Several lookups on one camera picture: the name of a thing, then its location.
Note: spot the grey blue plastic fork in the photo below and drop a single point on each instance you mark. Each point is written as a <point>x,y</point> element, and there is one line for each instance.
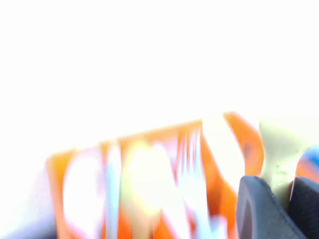
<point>193,189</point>

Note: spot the pale green plastic utensil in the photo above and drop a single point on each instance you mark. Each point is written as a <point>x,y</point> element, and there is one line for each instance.
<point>113,189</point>

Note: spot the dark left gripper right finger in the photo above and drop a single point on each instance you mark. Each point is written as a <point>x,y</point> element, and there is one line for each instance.
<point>307,206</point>

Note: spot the yellow plastic spoon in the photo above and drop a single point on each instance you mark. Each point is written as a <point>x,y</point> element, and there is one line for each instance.
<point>147,179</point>

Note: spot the white plastic knife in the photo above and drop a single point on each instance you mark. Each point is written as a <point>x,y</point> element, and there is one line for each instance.
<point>224,149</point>

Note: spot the blue white paper cone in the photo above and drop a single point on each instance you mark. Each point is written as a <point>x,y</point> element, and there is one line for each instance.
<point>312,154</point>

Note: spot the orange plastic cutlery crate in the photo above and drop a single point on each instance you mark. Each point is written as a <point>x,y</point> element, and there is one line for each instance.
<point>216,174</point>

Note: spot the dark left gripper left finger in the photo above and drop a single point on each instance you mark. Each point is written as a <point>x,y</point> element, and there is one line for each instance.
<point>259,214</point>

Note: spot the yellow plastic fork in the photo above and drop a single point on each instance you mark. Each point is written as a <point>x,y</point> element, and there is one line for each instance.
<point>280,154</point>

